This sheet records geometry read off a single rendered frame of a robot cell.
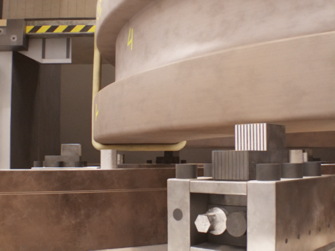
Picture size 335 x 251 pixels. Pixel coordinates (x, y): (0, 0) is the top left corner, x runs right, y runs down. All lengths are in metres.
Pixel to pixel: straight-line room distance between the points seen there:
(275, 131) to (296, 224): 0.31
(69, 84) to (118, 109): 4.56
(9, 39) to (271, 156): 3.02
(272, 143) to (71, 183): 1.05
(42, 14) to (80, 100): 2.74
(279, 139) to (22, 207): 1.17
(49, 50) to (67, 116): 2.67
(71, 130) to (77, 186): 4.60
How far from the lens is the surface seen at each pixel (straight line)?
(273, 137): 1.41
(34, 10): 4.24
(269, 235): 1.18
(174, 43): 2.12
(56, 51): 4.17
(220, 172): 1.31
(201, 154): 6.70
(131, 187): 2.22
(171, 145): 3.42
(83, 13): 4.15
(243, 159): 1.27
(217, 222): 1.30
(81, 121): 6.71
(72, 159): 3.23
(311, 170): 1.42
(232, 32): 1.85
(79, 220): 2.15
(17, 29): 4.05
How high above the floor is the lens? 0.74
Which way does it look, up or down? 3 degrees up
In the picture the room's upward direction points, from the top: straight up
